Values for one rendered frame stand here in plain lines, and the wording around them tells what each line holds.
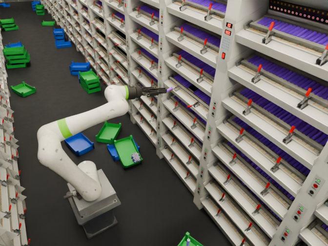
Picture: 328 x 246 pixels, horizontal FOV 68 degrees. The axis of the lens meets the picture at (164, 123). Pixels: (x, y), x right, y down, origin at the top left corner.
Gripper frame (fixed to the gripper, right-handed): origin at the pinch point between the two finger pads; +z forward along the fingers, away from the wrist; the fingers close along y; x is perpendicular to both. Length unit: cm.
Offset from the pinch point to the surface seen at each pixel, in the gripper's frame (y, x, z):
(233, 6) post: -37, -60, 11
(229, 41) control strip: -38, -44, 14
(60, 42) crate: 453, 82, -7
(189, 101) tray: -5.0, 7.9, 22.6
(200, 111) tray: -18.7, 8.6, 23.1
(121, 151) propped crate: 56, 93, -3
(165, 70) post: 31.6, -3.6, 19.2
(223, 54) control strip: -36, -36, 14
